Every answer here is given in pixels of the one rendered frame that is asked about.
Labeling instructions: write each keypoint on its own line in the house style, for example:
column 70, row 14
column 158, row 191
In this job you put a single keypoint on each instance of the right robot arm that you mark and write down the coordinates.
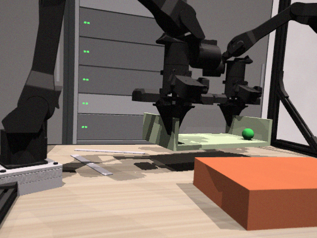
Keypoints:
column 23, row 142

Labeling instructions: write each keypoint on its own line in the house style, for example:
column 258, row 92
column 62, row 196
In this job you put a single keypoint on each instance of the orange rectangular block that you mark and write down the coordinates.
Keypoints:
column 261, row 193

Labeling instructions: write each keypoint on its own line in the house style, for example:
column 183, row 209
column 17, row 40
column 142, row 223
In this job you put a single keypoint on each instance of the green ball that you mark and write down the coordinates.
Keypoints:
column 247, row 134

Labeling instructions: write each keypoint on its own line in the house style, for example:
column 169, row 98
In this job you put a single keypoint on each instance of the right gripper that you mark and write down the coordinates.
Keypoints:
column 163, row 103

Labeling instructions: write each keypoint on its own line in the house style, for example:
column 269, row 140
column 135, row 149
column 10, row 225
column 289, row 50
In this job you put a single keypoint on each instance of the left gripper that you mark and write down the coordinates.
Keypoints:
column 231, row 106

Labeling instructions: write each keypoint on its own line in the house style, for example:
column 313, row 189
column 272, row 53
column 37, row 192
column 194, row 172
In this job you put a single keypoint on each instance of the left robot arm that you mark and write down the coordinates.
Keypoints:
column 241, row 43

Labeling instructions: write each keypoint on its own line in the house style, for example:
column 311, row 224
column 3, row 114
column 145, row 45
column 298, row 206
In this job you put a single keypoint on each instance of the grey flat bar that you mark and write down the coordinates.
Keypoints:
column 92, row 165

